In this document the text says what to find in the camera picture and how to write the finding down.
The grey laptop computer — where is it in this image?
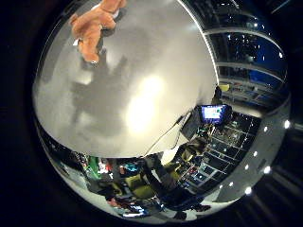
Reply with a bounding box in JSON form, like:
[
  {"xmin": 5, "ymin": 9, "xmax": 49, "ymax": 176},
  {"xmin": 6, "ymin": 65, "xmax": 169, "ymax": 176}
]
[{"xmin": 182, "ymin": 111, "xmax": 203, "ymax": 142}]

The computer monitor with blue screen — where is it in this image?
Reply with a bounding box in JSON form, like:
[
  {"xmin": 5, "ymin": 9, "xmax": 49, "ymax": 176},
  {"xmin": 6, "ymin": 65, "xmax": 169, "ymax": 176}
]
[{"xmin": 198, "ymin": 104, "xmax": 233, "ymax": 126}]

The orange plush animal toy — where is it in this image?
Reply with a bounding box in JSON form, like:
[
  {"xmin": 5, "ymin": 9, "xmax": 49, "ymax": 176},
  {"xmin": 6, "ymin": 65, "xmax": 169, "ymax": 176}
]
[{"xmin": 68, "ymin": 0, "xmax": 128, "ymax": 64}]

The thin cable on table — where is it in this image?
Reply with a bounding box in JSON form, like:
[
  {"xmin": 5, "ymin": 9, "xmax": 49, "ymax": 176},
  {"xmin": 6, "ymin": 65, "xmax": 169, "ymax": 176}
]
[{"xmin": 144, "ymin": 114, "xmax": 191, "ymax": 157}]

